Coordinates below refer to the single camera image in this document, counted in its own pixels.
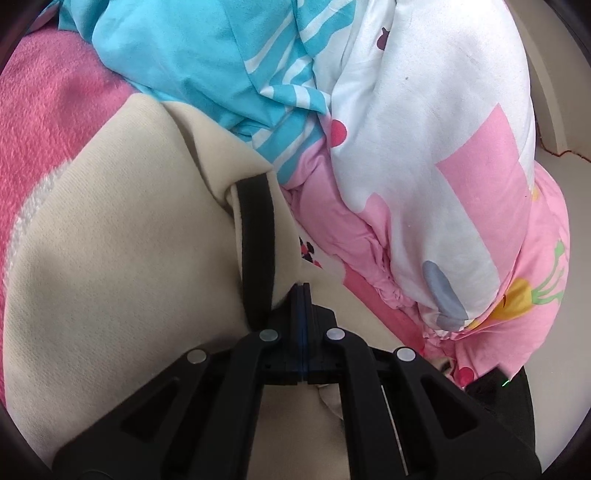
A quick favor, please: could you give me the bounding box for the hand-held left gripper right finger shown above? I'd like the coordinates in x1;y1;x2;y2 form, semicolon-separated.
302;282;543;480

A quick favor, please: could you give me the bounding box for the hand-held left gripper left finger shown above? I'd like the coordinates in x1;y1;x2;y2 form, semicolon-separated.
53;284;303;480

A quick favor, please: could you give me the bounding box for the beige zip jacket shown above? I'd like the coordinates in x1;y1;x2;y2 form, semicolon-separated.
2;92;460;480

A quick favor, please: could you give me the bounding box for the pink and white quilt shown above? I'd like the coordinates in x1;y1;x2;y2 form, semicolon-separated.
277;0;571;384

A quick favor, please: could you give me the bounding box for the blue patterned quilt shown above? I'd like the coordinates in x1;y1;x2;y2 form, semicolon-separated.
46;0;398;171

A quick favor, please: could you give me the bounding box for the pink fleece blanket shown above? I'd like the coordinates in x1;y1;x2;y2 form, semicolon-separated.
0;23;158;379

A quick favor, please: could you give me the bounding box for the cream bed frame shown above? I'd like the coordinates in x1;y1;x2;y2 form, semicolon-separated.
522;14;591;162

